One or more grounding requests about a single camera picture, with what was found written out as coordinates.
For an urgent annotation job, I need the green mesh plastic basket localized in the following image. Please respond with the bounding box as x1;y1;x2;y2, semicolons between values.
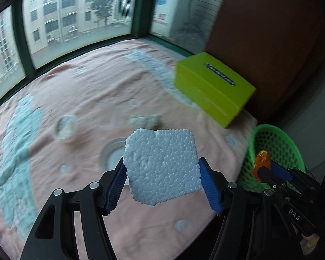
240;124;306;193

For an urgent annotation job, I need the clear round plastic plate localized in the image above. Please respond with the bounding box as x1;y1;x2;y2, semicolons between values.
100;138;130;172

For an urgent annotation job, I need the brown wooden cabinet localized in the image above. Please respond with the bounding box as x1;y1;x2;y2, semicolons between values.
206;0;325;125

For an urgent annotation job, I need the lime green cardboard box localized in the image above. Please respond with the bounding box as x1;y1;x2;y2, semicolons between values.
174;52;257;128

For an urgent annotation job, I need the pink printed blanket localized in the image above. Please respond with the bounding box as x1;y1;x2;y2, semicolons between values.
0;38;258;260

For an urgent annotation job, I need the person's right hand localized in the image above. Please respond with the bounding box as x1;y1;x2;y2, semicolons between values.
301;233;320;256

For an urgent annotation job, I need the round clear labelled lid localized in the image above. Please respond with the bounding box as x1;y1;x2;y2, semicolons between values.
53;114;79;141

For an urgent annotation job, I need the orange peel piece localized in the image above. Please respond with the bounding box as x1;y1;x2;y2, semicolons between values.
252;150;273;180

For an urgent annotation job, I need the green window frame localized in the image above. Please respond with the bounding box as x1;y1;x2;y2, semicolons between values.
0;0;228;111

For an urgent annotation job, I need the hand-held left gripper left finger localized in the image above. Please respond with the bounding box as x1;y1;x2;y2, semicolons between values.
20;157;128;260

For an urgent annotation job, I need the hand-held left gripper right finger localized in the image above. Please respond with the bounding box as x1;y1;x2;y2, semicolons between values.
198;157;304;260

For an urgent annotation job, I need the white foam piece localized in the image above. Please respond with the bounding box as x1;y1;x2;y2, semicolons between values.
123;128;202;206

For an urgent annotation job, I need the green tree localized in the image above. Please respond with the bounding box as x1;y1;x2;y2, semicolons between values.
90;0;115;28

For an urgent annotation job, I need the grey apartment building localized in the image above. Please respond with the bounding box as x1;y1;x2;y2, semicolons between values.
0;0;136;79

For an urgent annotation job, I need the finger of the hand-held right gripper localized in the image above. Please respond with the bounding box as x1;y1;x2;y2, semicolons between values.
256;165;319;236
269;161;325;203

